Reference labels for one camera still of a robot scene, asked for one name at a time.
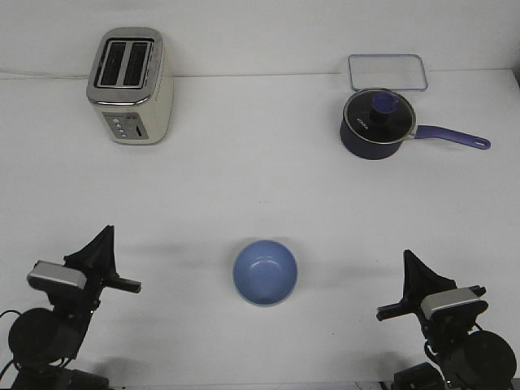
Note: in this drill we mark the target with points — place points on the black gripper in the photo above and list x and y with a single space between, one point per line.
446 313
76 299

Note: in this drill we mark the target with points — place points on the blue bowl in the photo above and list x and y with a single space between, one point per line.
265 273

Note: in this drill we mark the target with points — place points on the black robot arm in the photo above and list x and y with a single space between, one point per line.
461 355
44 341

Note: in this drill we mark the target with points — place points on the dark blue saucepan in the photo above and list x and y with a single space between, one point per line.
373 151

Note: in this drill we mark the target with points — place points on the glass pot lid blue knob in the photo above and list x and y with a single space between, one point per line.
379 115

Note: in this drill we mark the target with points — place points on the cream and steel toaster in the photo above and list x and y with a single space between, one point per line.
129 85

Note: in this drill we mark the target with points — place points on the clear container lid blue rim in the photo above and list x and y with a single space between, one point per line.
399 72

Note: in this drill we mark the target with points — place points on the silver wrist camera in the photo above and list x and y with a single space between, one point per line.
48 275
453 298

